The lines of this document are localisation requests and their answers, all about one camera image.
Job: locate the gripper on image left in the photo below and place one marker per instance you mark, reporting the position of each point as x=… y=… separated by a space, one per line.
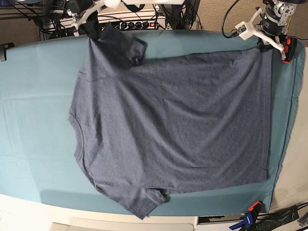
x=84 y=15

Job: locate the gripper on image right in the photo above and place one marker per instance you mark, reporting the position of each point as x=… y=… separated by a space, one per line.
x=273 y=24

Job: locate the blue-grey heathered T-shirt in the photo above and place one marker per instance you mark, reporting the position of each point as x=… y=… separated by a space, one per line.
x=192 y=123

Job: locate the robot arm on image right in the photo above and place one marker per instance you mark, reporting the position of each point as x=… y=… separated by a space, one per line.
x=292 y=4

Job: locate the orange black clamp top right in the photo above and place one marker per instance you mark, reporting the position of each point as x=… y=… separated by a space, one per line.
x=289 y=48

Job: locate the white power strip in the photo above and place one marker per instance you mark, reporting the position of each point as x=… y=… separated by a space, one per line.
x=127 y=24

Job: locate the black clamp left edge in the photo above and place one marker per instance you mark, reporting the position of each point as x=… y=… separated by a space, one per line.
x=3 y=50

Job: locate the teal table cloth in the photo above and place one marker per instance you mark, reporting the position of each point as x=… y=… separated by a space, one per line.
x=37 y=142

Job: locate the orange blue clamp bottom right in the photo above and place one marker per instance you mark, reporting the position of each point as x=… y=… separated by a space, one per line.
x=249 y=219

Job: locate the black bag bottom right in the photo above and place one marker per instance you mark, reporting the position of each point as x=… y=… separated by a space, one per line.
x=281 y=217

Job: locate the white drawer unit front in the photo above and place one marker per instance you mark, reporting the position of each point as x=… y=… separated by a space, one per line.
x=179 y=224

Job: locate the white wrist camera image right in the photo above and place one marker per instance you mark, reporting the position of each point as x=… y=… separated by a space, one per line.
x=245 y=30

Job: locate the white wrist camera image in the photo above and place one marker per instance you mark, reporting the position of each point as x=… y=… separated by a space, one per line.
x=245 y=30
x=112 y=3

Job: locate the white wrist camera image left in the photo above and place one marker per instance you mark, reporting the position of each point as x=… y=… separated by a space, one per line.
x=112 y=3

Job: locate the black camera cable image right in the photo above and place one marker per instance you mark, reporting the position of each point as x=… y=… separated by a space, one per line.
x=226 y=30

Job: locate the white overhead mount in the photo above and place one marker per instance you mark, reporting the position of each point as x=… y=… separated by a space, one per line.
x=140 y=2

